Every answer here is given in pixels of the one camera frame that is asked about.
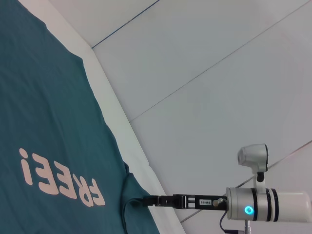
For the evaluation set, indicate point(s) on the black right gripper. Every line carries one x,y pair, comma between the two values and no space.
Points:
207,202

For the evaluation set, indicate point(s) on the silver metal rod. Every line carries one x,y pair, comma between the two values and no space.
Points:
247,228

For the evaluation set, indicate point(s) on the blue t-shirt with pink print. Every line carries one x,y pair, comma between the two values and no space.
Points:
48,109

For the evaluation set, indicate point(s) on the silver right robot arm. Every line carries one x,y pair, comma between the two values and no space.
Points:
287,207

